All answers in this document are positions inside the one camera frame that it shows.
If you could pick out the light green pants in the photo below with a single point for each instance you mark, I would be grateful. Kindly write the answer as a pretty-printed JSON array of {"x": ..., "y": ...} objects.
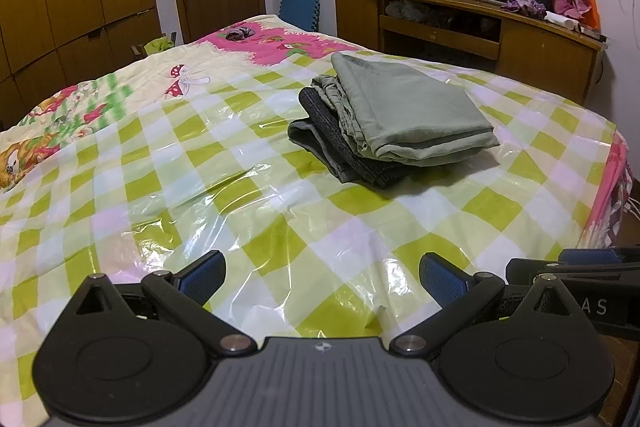
[{"x": 410, "y": 107}]

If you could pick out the white paper roll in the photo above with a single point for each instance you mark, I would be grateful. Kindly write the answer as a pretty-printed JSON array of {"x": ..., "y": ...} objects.
[{"x": 560, "y": 19}]

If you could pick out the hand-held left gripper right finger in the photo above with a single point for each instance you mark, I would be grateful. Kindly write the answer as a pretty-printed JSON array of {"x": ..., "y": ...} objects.
[{"x": 442, "y": 279}]

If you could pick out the small dark cloth item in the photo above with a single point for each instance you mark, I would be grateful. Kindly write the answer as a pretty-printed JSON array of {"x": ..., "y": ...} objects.
[{"x": 240, "y": 33}]

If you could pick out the orange item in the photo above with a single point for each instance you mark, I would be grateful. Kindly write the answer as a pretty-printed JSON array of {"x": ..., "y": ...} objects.
[{"x": 593, "y": 13}]

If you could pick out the grey bundled cloth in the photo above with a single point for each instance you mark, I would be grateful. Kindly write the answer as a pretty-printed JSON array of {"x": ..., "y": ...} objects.
[{"x": 415, "y": 12}]

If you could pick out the dark grey folded pants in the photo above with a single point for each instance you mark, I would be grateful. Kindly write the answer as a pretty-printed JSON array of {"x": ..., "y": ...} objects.
[{"x": 325, "y": 142}]

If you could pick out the wooden television cabinet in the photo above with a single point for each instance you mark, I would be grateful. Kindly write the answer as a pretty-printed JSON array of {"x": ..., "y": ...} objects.
[{"x": 540, "y": 52}]

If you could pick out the blue foam mat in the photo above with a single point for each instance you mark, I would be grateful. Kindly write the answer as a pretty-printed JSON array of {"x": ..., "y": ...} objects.
[{"x": 297, "y": 9}]

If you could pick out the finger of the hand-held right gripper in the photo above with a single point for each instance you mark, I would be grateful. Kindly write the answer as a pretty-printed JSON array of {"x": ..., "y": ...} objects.
[
  {"x": 590, "y": 271},
  {"x": 600, "y": 255}
]

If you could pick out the cartoon printed quilt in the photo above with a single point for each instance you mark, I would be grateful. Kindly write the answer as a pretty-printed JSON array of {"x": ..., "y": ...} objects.
[{"x": 150, "y": 77}]

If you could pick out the bright green cloth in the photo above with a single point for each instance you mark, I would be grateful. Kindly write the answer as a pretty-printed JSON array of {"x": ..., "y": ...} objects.
[{"x": 157, "y": 45}]

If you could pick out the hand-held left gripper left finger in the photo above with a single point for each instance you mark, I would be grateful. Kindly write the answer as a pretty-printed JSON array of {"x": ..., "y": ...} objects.
[{"x": 205, "y": 279}]

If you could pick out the purple cloth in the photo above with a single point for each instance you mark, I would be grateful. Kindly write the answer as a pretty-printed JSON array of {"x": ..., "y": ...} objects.
[{"x": 525, "y": 3}]

